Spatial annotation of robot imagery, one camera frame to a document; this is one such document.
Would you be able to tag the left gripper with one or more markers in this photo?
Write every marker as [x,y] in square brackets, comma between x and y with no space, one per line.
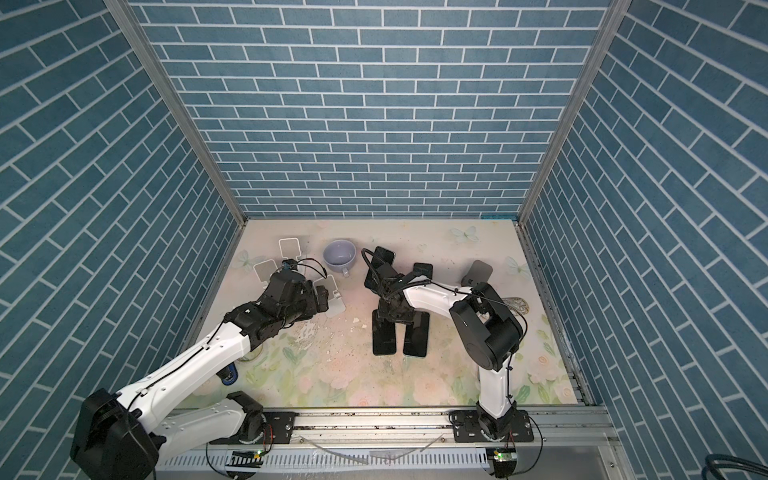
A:
[310,296]

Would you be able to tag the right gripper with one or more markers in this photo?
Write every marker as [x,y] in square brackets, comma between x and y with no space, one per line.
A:
[382,311]

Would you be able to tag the purple-cased black phone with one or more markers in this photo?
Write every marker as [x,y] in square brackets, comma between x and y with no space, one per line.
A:
[423,269]

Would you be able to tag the teal-edged phone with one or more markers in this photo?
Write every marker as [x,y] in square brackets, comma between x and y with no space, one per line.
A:
[379,263]

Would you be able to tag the white stand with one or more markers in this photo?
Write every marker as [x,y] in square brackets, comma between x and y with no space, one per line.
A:
[264,270]
[290,248]
[336,305]

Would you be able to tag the wooden base metal stand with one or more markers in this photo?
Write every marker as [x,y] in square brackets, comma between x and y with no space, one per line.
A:
[479,272]

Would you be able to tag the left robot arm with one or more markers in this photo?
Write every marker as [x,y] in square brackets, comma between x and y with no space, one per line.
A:
[126,434]

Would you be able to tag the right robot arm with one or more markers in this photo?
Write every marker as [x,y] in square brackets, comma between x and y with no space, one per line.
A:
[487,327]

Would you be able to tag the lavender mug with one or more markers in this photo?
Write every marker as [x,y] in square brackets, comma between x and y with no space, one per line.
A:
[340,256]

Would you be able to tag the map-patterned pouch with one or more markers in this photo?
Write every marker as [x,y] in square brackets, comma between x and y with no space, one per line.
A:
[517,304]

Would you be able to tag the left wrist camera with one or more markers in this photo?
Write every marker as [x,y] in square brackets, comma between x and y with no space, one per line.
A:
[290,264]

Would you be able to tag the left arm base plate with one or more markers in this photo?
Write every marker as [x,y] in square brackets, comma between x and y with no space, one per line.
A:
[270,427]

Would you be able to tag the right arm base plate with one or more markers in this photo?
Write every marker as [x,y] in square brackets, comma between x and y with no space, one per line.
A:
[476,425]

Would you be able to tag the aluminium rail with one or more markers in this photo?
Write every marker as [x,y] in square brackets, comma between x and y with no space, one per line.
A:
[552,426]

